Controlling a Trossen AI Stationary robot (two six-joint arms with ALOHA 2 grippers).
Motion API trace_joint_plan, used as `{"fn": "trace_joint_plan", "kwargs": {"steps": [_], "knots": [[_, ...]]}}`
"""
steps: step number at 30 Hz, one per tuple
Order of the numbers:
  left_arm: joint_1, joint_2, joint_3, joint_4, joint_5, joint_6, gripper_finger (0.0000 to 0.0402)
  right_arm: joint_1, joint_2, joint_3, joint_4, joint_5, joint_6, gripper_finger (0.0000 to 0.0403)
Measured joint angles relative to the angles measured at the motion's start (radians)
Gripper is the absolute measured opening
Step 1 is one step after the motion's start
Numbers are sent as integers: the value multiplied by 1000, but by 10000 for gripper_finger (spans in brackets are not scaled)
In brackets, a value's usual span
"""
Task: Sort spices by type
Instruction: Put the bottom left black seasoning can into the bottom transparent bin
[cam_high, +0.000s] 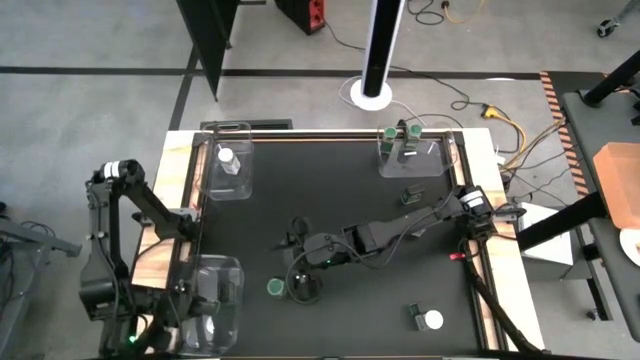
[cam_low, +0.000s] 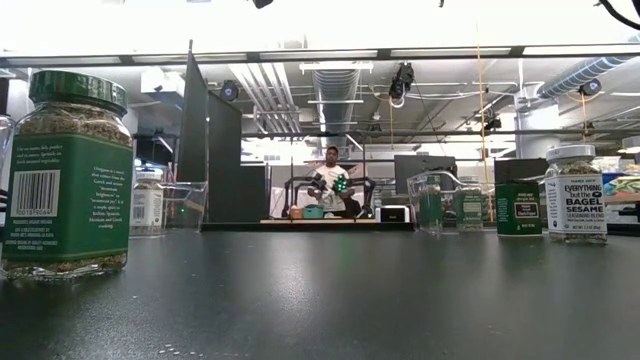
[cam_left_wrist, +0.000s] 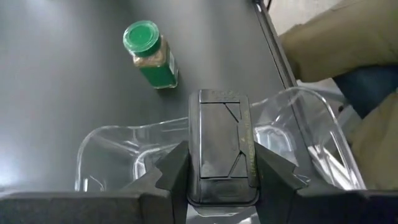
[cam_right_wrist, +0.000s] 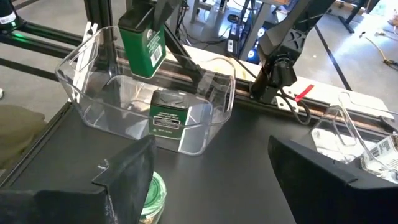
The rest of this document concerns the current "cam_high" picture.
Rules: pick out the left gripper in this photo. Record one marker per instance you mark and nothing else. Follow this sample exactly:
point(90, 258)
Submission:
point(180, 307)

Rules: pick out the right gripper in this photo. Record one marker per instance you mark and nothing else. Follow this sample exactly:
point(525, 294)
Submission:
point(325, 249)

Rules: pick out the green-lid spice jar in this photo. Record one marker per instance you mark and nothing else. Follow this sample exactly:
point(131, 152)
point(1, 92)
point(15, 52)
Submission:
point(390, 132)
point(414, 131)
point(275, 287)

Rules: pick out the white-lid seasoning jar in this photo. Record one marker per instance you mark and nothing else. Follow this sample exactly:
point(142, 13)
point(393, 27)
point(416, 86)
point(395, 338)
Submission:
point(433, 320)
point(226, 155)

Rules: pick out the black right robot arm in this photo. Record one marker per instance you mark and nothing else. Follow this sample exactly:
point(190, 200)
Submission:
point(400, 227)

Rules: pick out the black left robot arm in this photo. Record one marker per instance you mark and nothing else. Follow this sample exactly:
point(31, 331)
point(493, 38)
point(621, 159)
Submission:
point(100, 290)

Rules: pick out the clear plastic bin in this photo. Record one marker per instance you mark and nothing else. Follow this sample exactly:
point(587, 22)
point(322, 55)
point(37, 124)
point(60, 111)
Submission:
point(230, 330)
point(425, 167)
point(220, 187)

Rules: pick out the black table mat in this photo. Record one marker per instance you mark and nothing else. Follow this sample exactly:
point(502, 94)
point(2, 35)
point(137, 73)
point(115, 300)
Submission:
point(375, 300)

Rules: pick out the black floor box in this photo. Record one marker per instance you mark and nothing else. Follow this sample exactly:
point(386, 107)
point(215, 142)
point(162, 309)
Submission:
point(270, 124)

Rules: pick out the red tag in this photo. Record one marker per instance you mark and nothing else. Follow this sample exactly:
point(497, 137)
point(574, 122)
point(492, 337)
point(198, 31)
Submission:
point(455, 257)

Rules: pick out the grey metal stand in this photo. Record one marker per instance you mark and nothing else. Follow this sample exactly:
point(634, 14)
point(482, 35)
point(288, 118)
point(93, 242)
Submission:
point(30, 240)

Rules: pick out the black clamp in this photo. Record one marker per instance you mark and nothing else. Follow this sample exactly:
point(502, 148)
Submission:
point(401, 124)

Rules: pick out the white pole base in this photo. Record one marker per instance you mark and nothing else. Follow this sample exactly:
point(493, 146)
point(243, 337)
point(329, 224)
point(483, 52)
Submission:
point(380, 50)

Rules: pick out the yellow plug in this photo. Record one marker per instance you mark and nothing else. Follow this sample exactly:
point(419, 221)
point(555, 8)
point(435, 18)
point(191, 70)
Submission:
point(490, 111)

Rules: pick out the black partition panel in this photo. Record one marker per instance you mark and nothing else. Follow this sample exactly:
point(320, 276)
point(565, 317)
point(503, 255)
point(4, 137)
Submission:
point(207, 35)

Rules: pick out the white box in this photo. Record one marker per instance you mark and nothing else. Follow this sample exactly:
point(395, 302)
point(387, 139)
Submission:
point(550, 250)

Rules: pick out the black computer case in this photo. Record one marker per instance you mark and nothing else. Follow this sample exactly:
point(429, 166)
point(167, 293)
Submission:
point(300, 12)

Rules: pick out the black beam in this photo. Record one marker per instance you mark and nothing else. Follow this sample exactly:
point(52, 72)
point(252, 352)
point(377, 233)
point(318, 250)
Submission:
point(560, 222)

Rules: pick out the orange black striped strip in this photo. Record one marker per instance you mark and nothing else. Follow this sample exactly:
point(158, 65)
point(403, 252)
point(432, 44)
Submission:
point(562, 130)

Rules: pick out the grey side table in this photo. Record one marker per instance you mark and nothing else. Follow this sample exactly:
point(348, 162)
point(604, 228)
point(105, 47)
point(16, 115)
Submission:
point(600, 130)

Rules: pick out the orange plastic tub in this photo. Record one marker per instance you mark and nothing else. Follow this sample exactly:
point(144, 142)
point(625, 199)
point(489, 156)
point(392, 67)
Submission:
point(620, 185)

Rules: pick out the white plate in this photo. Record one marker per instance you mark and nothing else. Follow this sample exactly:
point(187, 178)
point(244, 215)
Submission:
point(632, 247)

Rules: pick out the black pole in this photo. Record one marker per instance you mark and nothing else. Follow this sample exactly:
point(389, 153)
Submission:
point(610, 82)

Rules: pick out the black caster wheel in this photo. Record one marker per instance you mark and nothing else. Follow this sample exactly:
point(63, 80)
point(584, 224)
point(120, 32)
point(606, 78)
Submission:
point(606, 27)

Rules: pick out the black table frame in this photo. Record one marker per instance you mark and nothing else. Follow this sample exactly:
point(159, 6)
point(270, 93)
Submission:
point(325, 136)

